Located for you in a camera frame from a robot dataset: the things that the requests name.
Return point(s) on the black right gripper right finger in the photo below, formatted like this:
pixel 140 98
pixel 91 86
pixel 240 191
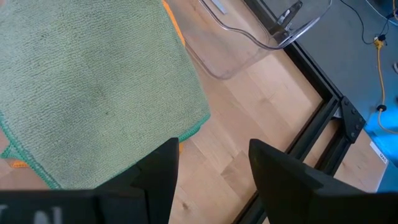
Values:
pixel 295 199

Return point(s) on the white paper label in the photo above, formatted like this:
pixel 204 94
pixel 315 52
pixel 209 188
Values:
pixel 379 153

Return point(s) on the black metal table frame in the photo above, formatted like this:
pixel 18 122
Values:
pixel 323 118

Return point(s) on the clear plastic bin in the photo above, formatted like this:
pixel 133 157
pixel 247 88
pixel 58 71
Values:
pixel 236 46

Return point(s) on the orange microfiber towel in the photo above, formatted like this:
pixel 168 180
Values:
pixel 175 25

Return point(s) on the pale green microfiber towel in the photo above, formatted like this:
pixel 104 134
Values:
pixel 93 93

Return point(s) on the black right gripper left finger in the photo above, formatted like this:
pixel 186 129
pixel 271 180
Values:
pixel 77 208

